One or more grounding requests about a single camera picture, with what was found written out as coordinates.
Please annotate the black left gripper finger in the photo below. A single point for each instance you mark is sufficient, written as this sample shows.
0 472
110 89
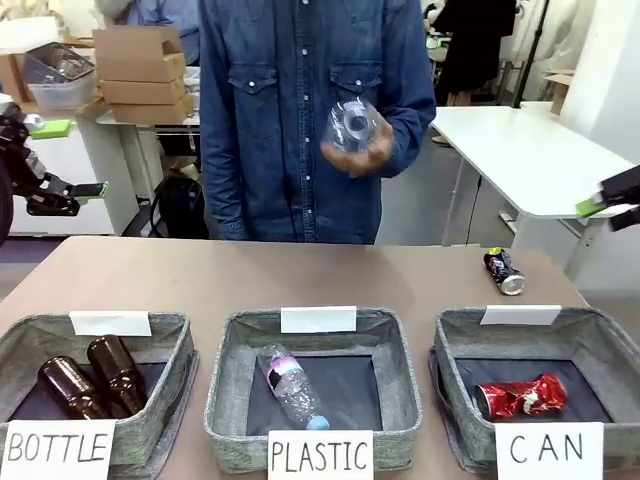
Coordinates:
55 200
50 130

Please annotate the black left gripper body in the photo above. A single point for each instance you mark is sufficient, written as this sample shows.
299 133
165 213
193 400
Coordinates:
12 172

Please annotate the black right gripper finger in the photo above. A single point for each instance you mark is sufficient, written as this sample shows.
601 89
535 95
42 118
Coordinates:
620 187
627 219

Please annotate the brown glass bottle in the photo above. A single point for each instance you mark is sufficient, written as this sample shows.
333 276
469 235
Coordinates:
117 372
70 390

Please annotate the crushed red soda can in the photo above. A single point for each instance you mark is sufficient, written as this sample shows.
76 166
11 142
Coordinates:
520 397

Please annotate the clear label-free plastic bottle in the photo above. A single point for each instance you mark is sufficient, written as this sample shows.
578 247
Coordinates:
355 122

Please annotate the person's left denim-sleeved forearm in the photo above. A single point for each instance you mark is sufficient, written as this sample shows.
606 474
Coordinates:
415 135

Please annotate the person's right denim-sleeved forearm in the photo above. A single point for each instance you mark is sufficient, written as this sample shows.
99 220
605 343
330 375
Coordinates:
217 190

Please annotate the crushed dark Pepsi can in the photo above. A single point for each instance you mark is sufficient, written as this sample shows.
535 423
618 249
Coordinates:
502 270

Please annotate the grey fabric basket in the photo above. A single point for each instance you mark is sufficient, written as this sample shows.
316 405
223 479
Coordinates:
165 360
227 380
605 360

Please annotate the small white CAN label card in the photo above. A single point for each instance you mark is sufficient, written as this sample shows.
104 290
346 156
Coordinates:
520 315

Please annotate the large white CAN label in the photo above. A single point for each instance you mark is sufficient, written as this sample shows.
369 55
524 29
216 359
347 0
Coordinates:
550 450

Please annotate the person's left hand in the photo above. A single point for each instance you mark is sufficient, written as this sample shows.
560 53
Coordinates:
382 152

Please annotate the upright clear plastic bin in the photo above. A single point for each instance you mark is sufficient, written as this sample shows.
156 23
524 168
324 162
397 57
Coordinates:
62 95

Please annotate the white desk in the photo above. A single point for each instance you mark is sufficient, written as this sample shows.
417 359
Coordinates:
100 170

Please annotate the cardboard box beside bins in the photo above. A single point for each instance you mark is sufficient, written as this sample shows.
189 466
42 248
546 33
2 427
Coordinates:
12 75

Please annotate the tilted clear plastic bin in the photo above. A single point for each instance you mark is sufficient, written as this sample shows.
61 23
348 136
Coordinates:
57 62

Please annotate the white table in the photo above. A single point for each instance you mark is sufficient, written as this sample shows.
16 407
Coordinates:
525 160

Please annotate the flat closed cardboard box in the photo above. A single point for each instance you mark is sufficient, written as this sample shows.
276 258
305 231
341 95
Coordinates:
150 111
142 91

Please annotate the small tall cardboard box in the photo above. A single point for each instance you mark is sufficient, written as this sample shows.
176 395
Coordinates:
560 92

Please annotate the open cardboard box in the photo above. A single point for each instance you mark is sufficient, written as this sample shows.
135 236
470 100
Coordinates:
140 60

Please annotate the black backpack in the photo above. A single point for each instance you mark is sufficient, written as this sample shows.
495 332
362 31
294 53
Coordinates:
180 207

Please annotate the small white BOTTLE label card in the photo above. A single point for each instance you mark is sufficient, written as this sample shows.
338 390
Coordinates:
110 324

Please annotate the black tripod pole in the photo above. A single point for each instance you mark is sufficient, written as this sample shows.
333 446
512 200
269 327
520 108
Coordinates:
532 55

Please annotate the bystander in light blue shirt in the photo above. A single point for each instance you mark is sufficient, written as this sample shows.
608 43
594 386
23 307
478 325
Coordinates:
175 20

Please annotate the bystander in black clothes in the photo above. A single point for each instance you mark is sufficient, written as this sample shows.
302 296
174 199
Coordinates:
475 50

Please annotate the person's denim shirt torso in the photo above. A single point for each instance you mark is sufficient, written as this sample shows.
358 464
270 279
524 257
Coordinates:
280 150

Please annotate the large white BOTTLE label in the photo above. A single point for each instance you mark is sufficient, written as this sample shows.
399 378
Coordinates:
57 450

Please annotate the small white PLASTIC label card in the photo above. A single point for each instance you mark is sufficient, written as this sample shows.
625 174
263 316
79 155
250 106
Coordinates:
318 320

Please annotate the plastic bottle with blue cap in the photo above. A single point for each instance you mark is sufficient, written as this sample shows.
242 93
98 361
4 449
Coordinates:
292 387

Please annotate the large white PLASTIC label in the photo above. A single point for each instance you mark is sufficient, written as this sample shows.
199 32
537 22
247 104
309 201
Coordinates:
320 455

